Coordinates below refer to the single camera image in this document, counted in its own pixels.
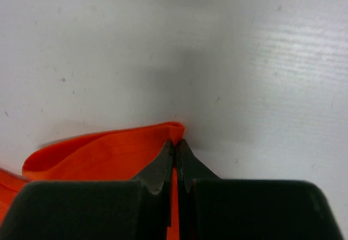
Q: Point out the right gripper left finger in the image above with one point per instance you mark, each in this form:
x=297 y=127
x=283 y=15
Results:
x=156 y=176

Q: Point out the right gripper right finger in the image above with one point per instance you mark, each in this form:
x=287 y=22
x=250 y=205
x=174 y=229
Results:
x=189 y=167

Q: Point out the orange t shirt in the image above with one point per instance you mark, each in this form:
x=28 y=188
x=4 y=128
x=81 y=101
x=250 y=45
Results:
x=81 y=188

